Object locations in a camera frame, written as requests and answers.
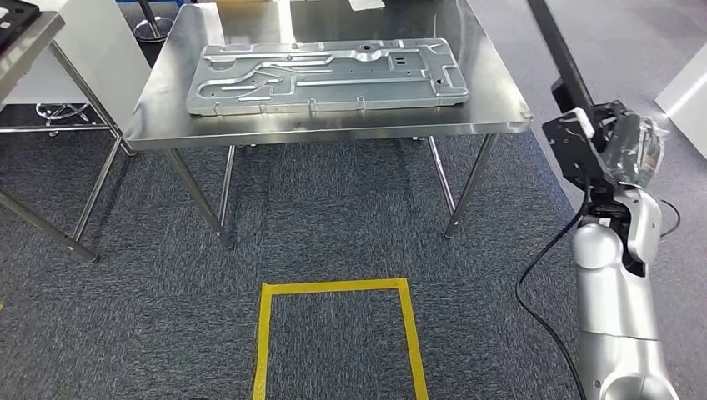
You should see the stainless steel table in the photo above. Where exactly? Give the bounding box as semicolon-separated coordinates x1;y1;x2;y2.
0;11;138;264

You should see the stainless steel workbench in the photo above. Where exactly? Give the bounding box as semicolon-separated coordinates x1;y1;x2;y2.
121;0;535;251

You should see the white box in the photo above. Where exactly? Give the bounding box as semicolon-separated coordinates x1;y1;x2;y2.
654;42;707;163

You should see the thin black cable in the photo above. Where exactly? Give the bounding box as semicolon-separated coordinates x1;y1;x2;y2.
659;198;682;239

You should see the chrome base stanchion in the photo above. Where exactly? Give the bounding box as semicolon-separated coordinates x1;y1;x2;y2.
133;0;177;44

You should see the cardboard box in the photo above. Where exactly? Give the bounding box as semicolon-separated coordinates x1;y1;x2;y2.
213;0;292;15

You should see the chrome chair base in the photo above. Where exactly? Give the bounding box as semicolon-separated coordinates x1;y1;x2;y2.
34;101;91;138

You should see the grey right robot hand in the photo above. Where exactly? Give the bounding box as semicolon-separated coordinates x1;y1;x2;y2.
594;99;665;190

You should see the embossed grey metal plate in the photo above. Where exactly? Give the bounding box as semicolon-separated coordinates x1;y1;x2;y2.
185;37;472;118

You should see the black plastic perforated part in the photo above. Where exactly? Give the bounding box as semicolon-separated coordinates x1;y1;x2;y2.
526;0;600;118

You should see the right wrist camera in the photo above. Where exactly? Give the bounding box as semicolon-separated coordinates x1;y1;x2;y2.
541;106;619;194

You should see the white cabinet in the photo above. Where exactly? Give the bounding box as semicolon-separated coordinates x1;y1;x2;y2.
0;0;154;107

